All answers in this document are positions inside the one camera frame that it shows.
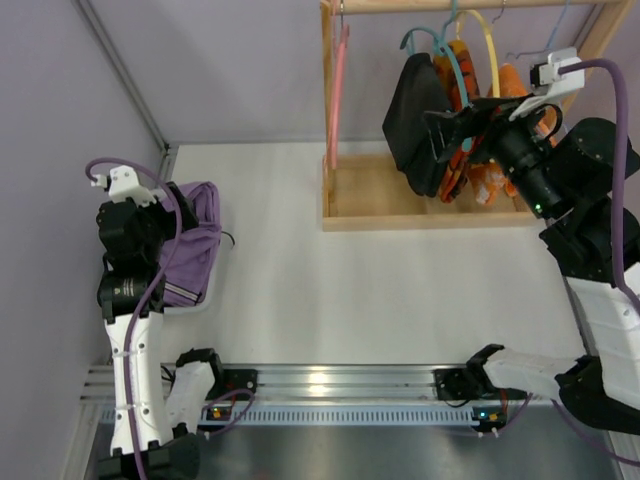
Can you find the purple trousers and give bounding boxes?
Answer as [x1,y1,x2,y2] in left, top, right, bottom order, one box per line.
[157,180,223,308]

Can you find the teal plastic hanger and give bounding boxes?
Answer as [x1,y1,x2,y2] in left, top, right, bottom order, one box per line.
[400,0,474,152]

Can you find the pink plastic hanger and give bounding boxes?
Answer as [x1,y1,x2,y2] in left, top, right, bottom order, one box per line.
[327,25,350,170]

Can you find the pink wire hanger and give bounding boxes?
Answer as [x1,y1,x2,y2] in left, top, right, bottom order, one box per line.
[327,1,349,170]

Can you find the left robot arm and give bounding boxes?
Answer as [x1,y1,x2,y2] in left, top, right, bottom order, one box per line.
[96,182,224,479]

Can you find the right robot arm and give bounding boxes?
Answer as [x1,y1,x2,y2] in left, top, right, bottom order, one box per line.
[422,98,639,435]

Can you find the bright orange trousers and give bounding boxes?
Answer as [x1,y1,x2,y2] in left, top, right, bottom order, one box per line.
[467,64,528,206]

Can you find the orange patterned trousers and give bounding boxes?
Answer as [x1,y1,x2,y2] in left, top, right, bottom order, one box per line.
[434,40,480,203]

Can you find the yellow plastic hanger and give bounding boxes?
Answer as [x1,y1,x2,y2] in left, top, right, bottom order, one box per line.
[454,9,501,98]

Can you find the white plastic basket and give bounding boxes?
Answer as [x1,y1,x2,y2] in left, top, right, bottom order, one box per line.
[159,189,224,316]

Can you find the wooden clothes rack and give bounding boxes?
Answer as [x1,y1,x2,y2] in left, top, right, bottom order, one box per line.
[318,0,635,233]

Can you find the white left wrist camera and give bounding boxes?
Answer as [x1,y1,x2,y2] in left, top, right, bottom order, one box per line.
[91,165,166,208]

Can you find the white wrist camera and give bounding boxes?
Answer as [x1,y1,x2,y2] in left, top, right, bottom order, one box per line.
[91,165,166,208]
[509,47,585,121]

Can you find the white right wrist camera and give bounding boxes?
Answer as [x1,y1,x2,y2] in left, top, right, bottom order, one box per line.
[509,47,585,121]

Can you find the blue wire hanger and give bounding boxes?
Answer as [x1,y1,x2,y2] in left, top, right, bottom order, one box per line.
[505,0,572,63]

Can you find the aluminium mounting rail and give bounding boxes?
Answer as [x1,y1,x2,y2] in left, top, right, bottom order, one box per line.
[79,363,591,402]

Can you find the grey slotted cable duct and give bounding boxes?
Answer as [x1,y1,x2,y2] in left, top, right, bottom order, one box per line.
[198,403,499,427]

